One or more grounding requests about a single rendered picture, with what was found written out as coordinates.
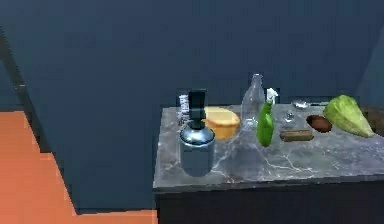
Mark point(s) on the brown potato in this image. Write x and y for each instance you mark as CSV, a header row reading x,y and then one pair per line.
x,y
319,123

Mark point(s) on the yellow bread loaf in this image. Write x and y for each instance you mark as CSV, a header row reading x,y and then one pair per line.
x,y
222,122

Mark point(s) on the silver spoon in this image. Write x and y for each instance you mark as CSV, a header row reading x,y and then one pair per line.
x,y
301,104

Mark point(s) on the brown wooden block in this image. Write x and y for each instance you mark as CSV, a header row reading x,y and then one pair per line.
x,y
296,135

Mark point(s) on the clear glass bottle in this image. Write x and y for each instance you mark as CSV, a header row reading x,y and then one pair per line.
x,y
252,103

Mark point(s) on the dark marble-top counter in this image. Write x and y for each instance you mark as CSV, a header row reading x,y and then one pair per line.
x,y
283,173

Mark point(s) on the green spray bottle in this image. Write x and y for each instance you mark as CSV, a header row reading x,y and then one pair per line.
x,y
265,125

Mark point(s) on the green lettuce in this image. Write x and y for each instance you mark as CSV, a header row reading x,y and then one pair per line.
x,y
346,115

